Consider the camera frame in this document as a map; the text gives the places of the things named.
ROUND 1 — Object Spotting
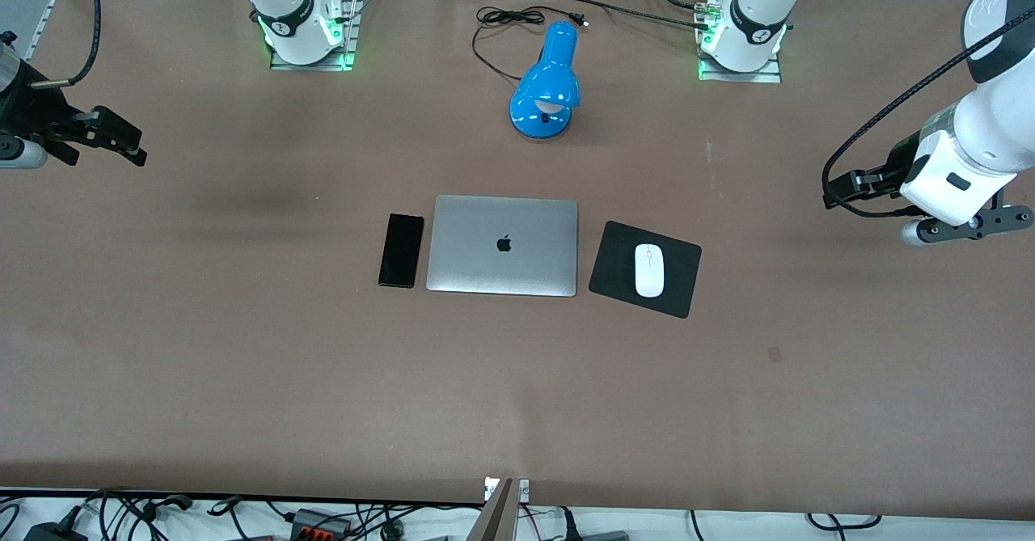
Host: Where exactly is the looped black cable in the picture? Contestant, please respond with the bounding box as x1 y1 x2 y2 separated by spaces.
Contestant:
805 513 884 532

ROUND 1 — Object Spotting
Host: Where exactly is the brown camera stand post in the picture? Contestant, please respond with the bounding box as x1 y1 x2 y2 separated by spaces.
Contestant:
465 478 518 541

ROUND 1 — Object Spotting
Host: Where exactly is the thin black lamp cord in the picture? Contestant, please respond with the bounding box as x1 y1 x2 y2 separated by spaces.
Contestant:
471 6 589 82

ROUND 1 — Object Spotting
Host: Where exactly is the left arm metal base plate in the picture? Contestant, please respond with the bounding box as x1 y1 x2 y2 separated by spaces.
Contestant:
697 0 783 83

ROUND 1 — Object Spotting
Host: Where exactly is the black mouse pad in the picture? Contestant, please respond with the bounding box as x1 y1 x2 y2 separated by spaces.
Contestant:
588 220 703 319

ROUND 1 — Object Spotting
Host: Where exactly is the left arm braided black cable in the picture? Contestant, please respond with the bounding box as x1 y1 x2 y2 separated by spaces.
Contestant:
821 9 1035 218

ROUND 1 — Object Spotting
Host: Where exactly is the thick black power cable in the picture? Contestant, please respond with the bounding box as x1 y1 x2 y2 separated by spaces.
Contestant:
505 0 714 32

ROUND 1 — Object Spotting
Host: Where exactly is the black smartphone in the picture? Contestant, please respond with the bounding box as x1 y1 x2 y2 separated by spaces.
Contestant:
378 213 425 289

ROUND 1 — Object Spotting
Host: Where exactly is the aluminium table edge rail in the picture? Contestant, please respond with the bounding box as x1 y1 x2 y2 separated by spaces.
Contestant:
23 0 83 63

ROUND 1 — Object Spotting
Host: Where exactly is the black power adapter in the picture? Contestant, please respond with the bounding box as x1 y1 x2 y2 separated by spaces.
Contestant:
23 517 88 541

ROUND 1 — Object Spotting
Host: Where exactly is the blue desk lamp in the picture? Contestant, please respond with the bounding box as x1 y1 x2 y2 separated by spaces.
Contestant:
509 21 581 140

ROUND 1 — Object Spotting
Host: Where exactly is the grey box with orange levers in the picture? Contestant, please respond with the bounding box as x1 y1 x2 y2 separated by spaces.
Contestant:
289 508 354 541

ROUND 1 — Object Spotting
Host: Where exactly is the small metal post bracket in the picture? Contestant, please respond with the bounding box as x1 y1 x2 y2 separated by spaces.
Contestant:
484 478 530 503

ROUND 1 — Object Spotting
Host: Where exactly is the white computer mouse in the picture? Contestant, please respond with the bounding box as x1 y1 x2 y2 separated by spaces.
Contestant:
634 243 665 298

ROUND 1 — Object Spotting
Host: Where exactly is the tangled black cable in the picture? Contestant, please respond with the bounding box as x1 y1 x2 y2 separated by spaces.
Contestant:
81 488 199 541

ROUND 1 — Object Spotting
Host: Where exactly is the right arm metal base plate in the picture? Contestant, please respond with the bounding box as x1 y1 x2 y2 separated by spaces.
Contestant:
269 0 361 71

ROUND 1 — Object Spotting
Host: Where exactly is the silver closed laptop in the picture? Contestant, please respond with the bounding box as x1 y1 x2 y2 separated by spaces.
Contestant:
426 195 579 298

